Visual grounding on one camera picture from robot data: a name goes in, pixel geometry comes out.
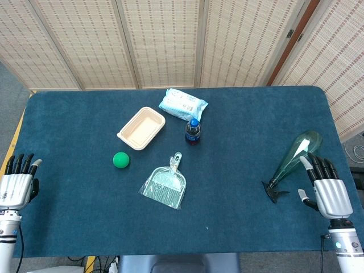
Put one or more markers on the wide bamboo folding screen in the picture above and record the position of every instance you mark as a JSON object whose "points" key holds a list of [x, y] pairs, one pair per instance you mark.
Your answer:
{"points": [[85, 42]]}

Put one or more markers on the white box on floor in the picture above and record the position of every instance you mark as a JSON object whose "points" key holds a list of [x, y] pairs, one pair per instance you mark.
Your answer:
{"points": [[57, 269]]}

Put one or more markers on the bagged mint dustpan brush set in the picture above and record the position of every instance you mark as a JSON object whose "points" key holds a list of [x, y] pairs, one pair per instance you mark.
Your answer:
{"points": [[166, 185]]}

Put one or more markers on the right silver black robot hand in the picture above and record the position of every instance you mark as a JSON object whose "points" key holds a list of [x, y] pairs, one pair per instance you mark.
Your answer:
{"points": [[331, 196]]}

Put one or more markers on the black object beside table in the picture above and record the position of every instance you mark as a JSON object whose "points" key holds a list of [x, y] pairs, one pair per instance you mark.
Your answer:
{"points": [[358, 177]]}

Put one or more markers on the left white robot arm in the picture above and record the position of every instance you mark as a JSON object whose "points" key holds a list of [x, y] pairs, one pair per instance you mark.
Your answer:
{"points": [[7, 236]]}

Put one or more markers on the light blue wet wipes pack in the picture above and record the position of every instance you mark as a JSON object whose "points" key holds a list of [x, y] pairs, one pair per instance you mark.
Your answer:
{"points": [[182, 103]]}

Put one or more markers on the narrow bamboo folding screen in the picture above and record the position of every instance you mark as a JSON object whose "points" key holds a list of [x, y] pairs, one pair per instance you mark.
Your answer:
{"points": [[335, 62]]}

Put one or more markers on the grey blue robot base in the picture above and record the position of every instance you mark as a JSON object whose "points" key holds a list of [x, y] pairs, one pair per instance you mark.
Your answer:
{"points": [[176, 263]]}

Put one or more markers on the brown wooden post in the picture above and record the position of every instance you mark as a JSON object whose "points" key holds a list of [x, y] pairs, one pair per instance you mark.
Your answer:
{"points": [[293, 42]]}

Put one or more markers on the beige plastic food container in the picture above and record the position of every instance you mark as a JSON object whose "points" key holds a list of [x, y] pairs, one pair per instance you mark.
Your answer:
{"points": [[140, 128]]}

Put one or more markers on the green transparent spray bottle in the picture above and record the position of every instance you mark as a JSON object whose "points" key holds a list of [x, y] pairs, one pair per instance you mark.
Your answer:
{"points": [[295, 153]]}

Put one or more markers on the dark metal screen hinge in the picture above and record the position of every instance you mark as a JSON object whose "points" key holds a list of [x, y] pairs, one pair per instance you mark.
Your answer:
{"points": [[290, 33], [300, 37]]}

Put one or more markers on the blue carpet table cover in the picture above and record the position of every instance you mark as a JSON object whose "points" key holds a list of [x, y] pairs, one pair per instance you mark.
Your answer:
{"points": [[227, 185]]}

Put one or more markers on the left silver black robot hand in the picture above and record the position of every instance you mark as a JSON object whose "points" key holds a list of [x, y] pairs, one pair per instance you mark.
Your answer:
{"points": [[14, 187]]}

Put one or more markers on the green ball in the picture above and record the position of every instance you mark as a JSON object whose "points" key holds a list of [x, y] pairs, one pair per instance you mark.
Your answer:
{"points": [[121, 160]]}

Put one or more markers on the cola bottle with blue cap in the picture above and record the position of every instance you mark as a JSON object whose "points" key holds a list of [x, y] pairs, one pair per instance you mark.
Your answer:
{"points": [[192, 133]]}

